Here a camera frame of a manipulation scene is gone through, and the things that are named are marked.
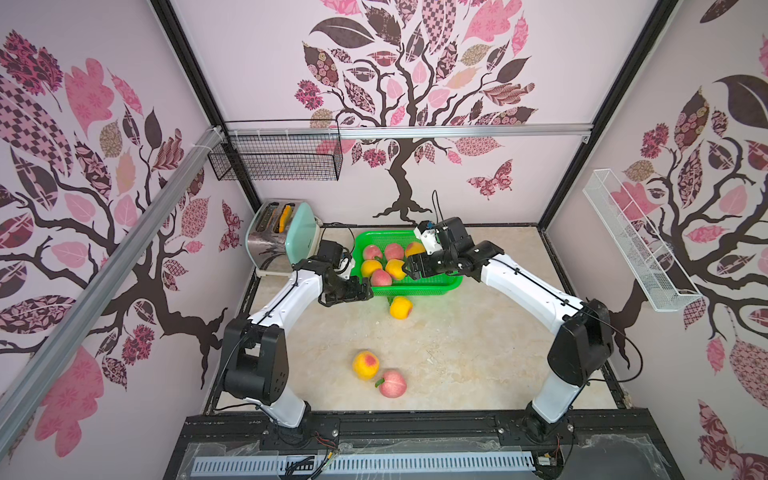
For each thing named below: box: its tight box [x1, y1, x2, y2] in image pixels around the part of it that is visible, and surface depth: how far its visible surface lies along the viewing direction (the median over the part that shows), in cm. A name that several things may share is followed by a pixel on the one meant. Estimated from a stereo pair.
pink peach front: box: [375, 370, 407, 398], surface depth 78 cm
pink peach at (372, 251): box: [364, 245, 382, 260], surface depth 106 cm
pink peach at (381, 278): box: [371, 269, 392, 287], surface depth 97 cm
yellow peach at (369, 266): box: [361, 259, 382, 278], surface depth 102 cm
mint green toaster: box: [245, 199, 323, 276], surface depth 100 cm
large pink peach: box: [385, 243, 405, 260], surface depth 108 cm
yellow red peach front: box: [352, 350, 381, 381], surface depth 81 cm
